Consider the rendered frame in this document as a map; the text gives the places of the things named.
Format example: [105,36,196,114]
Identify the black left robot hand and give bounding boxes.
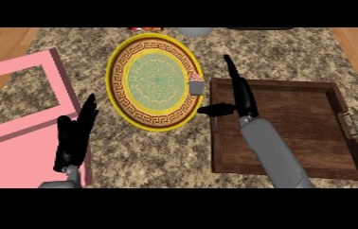
[52,93,101,173]

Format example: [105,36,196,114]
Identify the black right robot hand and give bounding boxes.
[196,54,261,119]

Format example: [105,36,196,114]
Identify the dark brown wooden tray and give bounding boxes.
[209,77,358,182]

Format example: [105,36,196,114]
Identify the yellow patterned round plate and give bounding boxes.
[105,32,206,132]

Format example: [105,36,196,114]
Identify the pale grey round bowl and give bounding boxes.
[174,27,213,39]

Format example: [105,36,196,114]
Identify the red and white packet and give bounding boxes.
[128,26,166,32]

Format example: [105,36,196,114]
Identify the pink open frame box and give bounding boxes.
[0,47,94,189]

